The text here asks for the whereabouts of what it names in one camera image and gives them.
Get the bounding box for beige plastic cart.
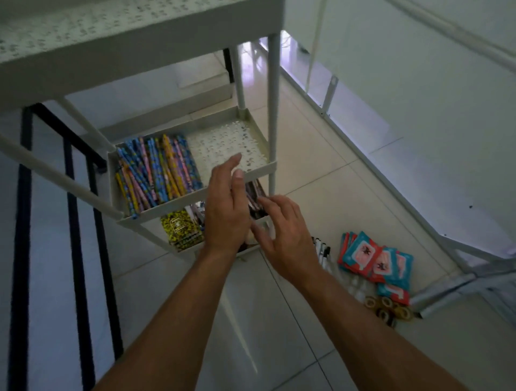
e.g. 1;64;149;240
0;0;287;260

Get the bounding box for pile of small tape rolls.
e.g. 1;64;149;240
364;296;414;329

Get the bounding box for pile of small staplers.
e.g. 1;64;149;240
183;201;206;226

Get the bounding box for person's left forearm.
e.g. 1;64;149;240
92;245;242;391

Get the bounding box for white wall conduit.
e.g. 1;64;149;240
386;0;516;73

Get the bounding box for person's left hand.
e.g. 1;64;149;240
203;153;253;257

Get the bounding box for row of black-capped white markers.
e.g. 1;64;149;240
311;236;333;274

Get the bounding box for person's right forearm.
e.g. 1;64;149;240
300;265;470;391

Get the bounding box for thin beige wall strip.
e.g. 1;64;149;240
304;0;327;93

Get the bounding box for yellow black patterned packets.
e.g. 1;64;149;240
160;209;205;252

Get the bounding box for pile of colourful patterned pencils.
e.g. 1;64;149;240
114;134;204;218

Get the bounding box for black metal stair railing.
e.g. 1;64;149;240
223;48;235;84
8;103;125;391

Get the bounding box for pile of teal wipe packets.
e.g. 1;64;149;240
337;230;415;306

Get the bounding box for grey metal partition frame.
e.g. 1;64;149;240
257;36;516;323

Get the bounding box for white partition board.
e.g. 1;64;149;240
282;0;516;258

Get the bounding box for person's right hand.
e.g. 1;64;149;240
250;195;321;285

